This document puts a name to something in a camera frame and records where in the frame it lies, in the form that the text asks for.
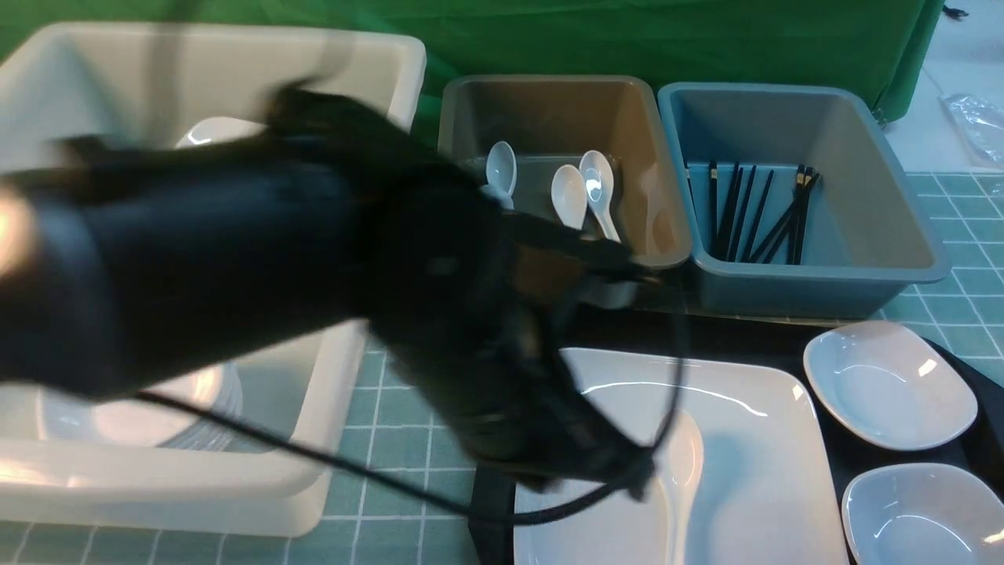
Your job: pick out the large white rice plate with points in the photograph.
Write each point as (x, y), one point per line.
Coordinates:
(766, 495)

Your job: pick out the white side bowl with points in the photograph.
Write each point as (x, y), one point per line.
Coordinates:
(922, 514)
(888, 386)

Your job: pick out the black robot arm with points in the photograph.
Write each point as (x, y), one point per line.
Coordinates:
(126, 266)

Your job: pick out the brown plastic bin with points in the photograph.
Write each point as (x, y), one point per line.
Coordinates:
(554, 120)

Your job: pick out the black chopstick bundle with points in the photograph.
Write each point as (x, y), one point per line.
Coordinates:
(752, 214)

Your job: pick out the green grid table mat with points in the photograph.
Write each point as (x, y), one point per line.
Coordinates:
(390, 428)

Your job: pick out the blue-grey plastic bin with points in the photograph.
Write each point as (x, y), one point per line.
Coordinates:
(868, 238)

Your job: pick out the large white plastic bin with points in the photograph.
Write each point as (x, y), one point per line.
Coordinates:
(72, 78)

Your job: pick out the green backdrop cloth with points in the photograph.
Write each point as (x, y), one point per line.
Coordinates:
(873, 49)

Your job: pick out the clear plastic bag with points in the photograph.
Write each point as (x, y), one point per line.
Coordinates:
(979, 124)

